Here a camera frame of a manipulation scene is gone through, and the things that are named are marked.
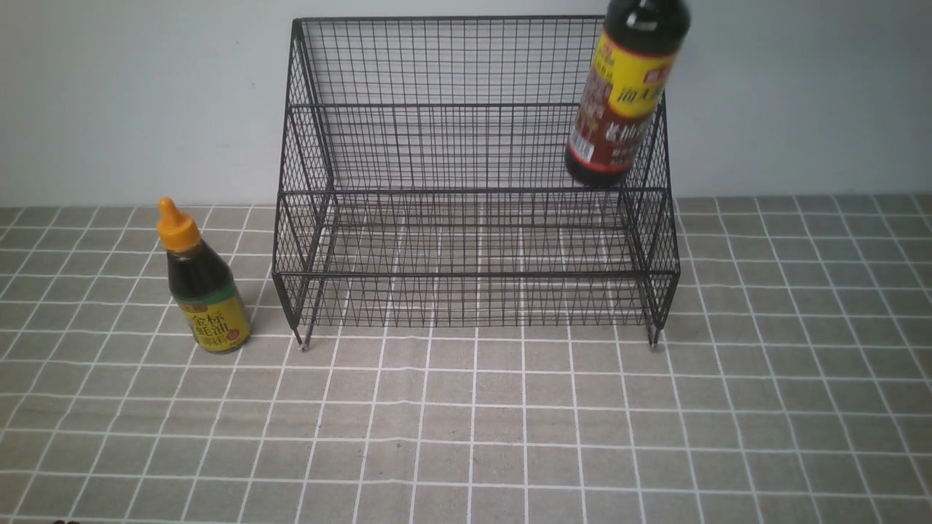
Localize oyster sauce bottle orange cap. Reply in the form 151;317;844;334
157;198;252;354

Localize dark soy sauce bottle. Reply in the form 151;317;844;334
564;1;692;188

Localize grey checkered tablecloth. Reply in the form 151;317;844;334
1;194;931;523

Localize black wire mesh shelf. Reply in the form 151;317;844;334
272;15;680;349

